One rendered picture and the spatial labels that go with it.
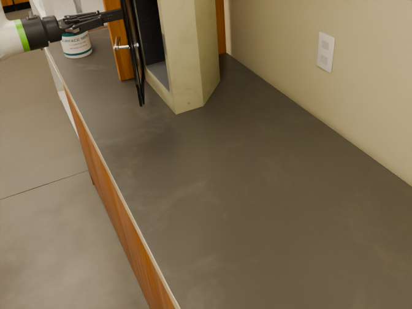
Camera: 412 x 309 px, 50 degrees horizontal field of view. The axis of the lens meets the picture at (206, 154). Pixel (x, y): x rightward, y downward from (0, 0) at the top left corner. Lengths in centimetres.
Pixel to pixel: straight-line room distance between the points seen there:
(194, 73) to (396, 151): 69
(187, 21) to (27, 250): 162
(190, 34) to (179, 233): 67
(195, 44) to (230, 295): 84
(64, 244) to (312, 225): 169
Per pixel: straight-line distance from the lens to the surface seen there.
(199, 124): 152
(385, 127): 135
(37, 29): 139
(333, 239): 112
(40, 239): 265
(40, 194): 295
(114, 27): 180
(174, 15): 145
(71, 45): 216
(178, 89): 155
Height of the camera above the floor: 176
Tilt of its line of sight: 36 degrees down
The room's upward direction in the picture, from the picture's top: 5 degrees counter-clockwise
